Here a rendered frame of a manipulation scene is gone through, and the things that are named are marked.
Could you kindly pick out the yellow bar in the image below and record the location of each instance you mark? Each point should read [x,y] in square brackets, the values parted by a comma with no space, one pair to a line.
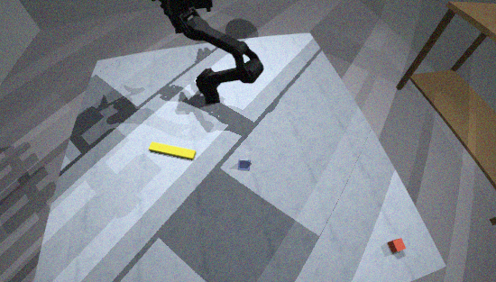
[173,151]

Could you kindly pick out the red block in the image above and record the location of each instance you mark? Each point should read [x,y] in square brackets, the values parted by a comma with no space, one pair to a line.
[396,245]

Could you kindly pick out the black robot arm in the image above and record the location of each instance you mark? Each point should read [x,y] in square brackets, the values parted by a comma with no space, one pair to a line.
[199,30]

